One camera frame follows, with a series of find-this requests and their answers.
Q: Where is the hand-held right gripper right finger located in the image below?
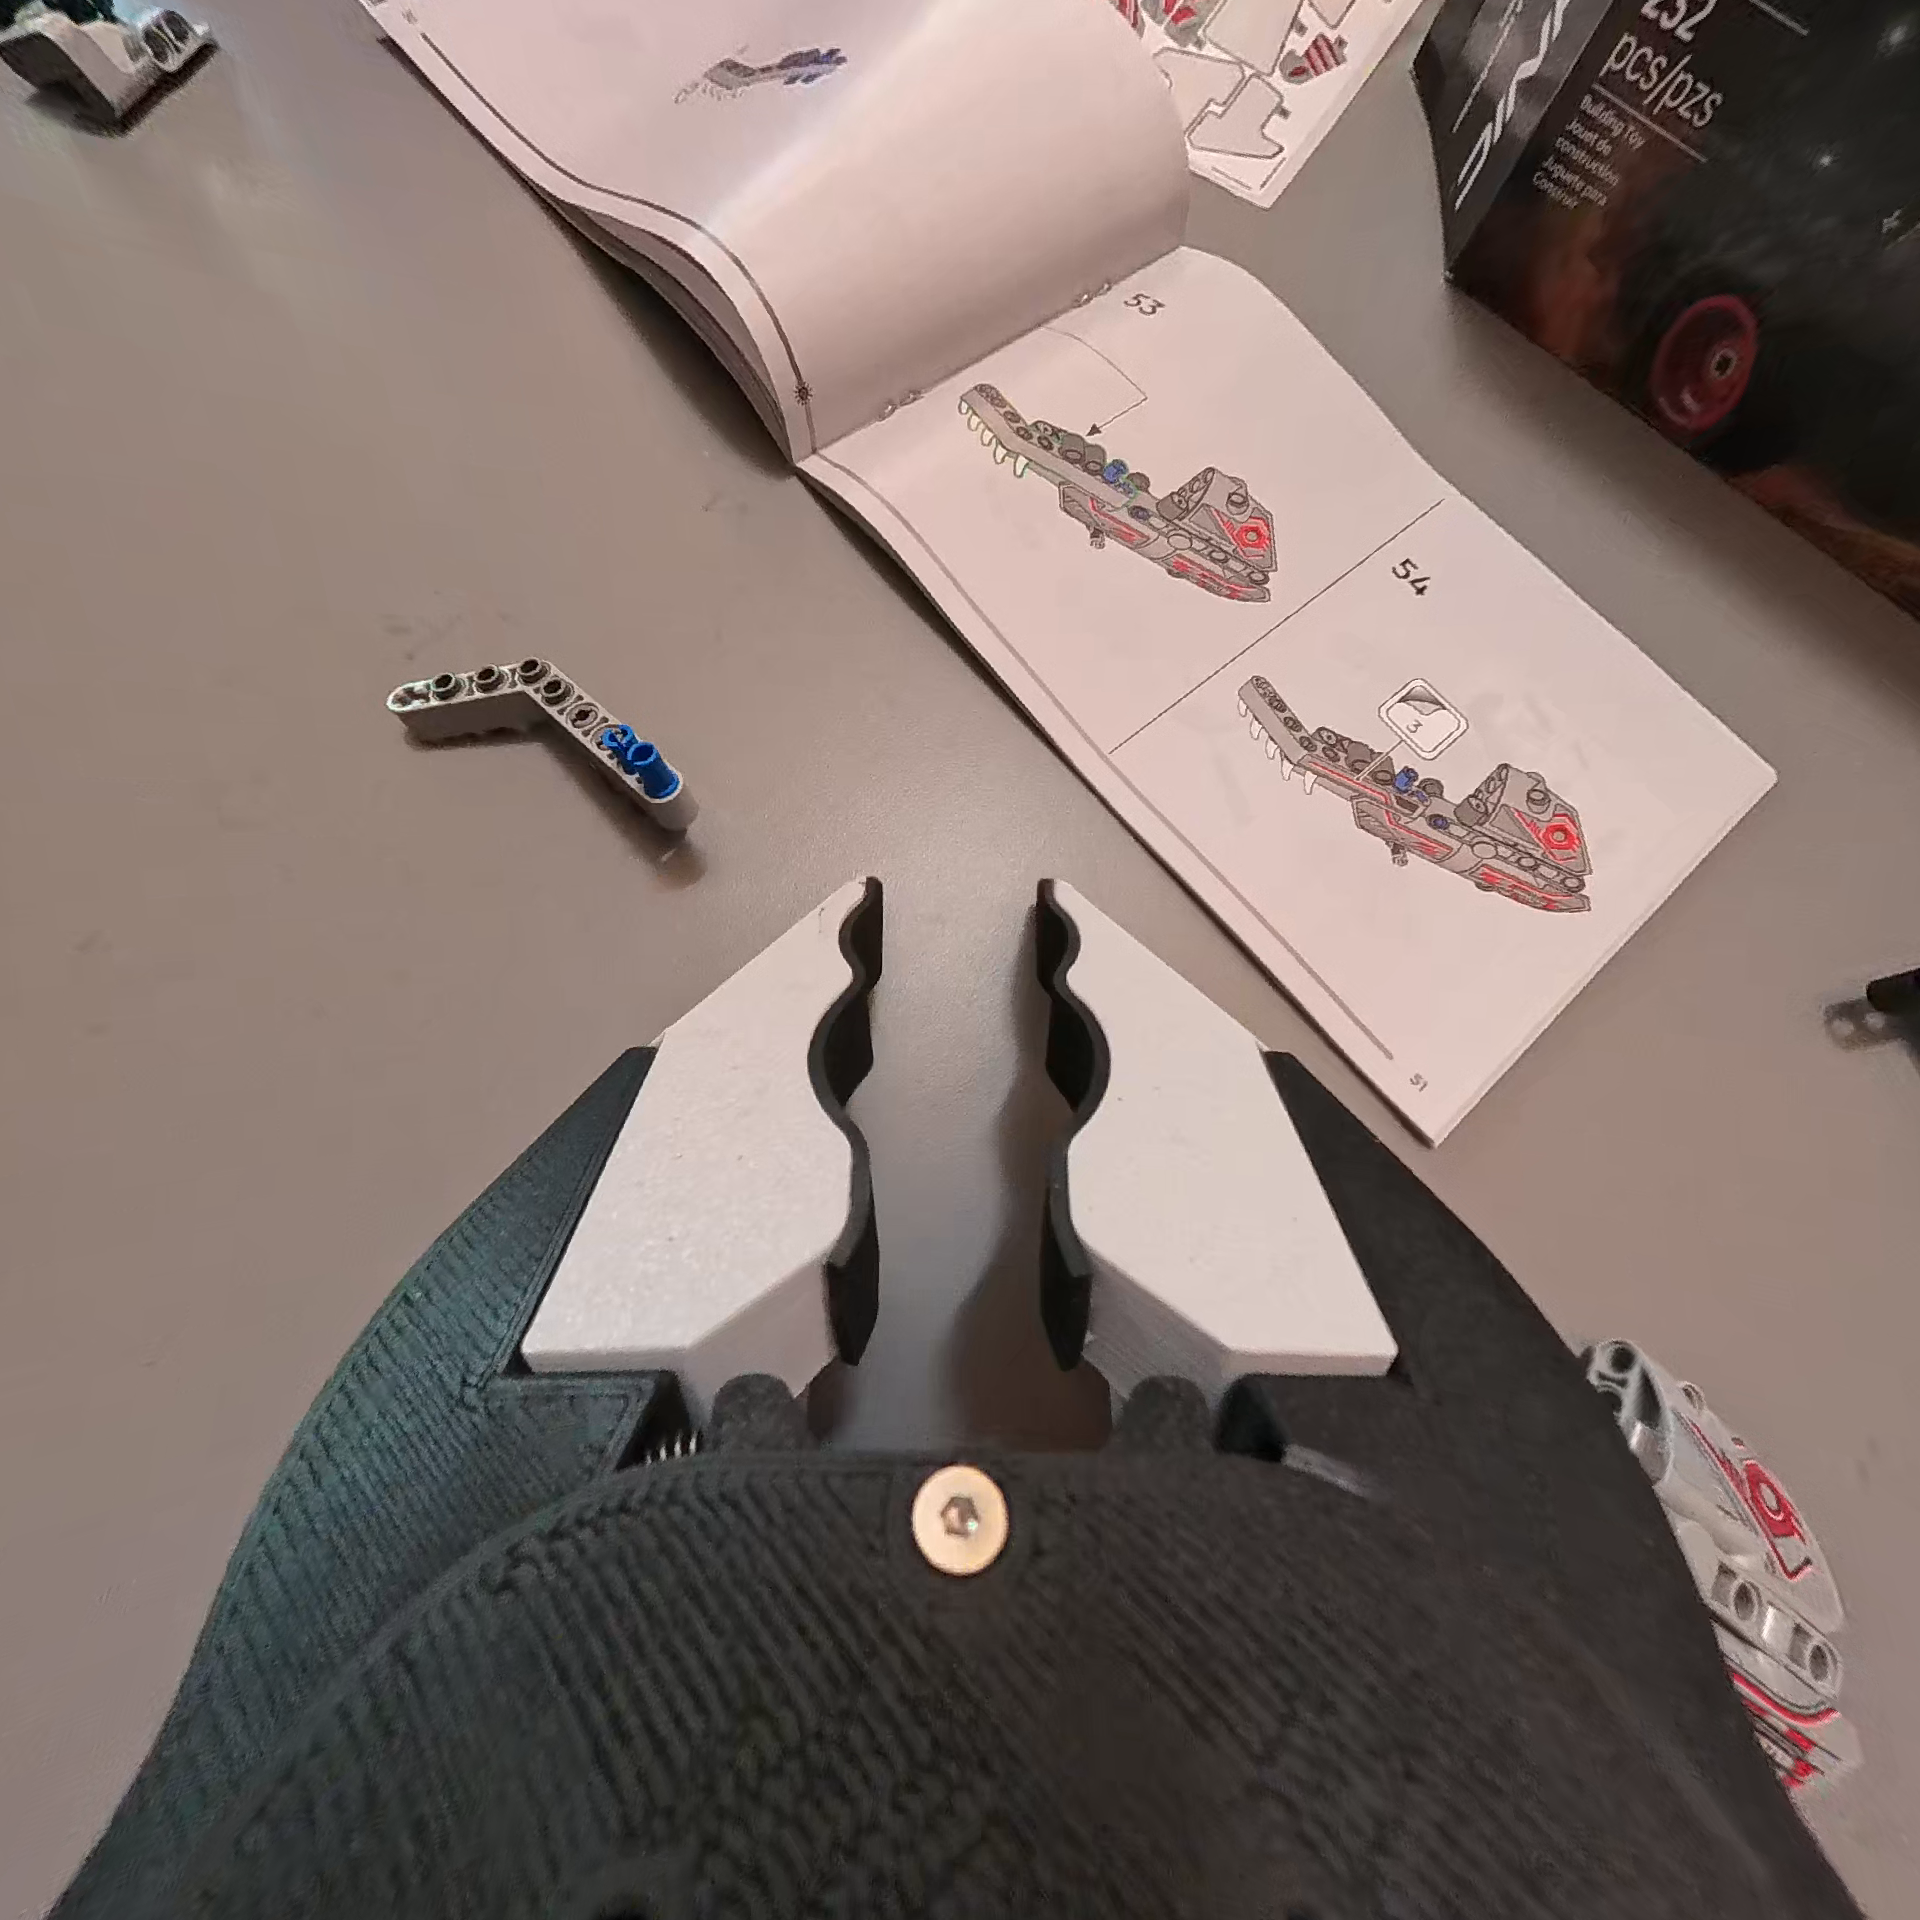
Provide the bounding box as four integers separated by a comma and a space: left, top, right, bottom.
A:
1035, 879, 1398, 1397

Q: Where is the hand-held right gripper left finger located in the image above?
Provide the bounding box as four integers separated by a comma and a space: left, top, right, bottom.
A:
517, 879, 888, 1397

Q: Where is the bent grey toy beam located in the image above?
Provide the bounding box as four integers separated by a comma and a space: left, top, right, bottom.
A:
384, 653, 701, 832

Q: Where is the grey desk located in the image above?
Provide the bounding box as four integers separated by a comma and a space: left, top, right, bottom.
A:
0, 0, 1920, 1920

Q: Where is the small teal toy piece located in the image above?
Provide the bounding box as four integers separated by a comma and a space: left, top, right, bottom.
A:
1577, 1338, 1866, 1795

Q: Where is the open instruction booklet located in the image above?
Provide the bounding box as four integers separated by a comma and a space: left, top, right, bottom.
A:
363, 0, 1782, 1151

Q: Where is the black toy box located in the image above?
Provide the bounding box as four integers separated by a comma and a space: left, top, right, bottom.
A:
1413, 0, 1920, 618

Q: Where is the white sticker sheet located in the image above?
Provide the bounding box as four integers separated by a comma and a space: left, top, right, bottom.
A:
1109, 0, 1427, 207

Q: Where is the small grey toy assembly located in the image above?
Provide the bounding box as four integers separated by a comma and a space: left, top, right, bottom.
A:
0, 0, 219, 122

